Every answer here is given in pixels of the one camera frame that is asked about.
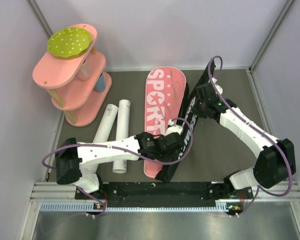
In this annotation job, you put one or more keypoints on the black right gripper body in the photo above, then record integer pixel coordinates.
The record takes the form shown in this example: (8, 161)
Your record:
(198, 108)

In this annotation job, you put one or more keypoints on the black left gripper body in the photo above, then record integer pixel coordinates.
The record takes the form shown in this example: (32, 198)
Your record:
(166, 157)

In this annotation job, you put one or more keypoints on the pink sport racket bag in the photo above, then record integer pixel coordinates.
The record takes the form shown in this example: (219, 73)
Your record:
(167, 96)

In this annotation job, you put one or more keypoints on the white shuttlecock tube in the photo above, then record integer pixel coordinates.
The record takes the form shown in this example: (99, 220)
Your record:
(122, 132)
(106, 124)

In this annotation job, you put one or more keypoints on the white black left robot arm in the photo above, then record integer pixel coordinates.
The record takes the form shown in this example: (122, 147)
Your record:
(76, 161)

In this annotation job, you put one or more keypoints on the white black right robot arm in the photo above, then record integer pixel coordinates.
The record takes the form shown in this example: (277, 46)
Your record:
(275, 158)

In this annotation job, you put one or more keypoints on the white shuttlecock tube on table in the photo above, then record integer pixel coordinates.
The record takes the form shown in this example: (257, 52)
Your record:
(106, 124)

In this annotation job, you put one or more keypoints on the blue cup on shelf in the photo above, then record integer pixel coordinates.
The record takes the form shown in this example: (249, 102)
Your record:
(100, 85)

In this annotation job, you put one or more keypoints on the pink three-tier wooden shelf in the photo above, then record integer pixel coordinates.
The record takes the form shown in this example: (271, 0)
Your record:
(76, 98)

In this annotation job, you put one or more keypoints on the beige cup on shelf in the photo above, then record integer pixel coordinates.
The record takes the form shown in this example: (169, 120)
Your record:
(84, 72)

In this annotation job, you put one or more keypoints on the green polka dot plate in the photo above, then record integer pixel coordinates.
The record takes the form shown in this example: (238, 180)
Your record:
(69, 43)

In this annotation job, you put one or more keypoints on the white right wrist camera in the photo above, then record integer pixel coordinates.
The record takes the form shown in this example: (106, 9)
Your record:
(218, 89)

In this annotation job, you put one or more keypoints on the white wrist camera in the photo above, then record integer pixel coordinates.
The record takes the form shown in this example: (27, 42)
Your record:
(218, 89)
(173, 128)

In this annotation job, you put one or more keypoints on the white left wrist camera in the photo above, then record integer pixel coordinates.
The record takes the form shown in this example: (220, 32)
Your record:
(173, 128)

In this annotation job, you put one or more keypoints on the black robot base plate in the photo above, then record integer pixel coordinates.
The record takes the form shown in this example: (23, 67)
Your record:
(162, 201)

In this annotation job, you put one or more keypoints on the grey slotted cable duct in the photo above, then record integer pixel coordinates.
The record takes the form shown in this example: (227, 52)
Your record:
(92, 207)

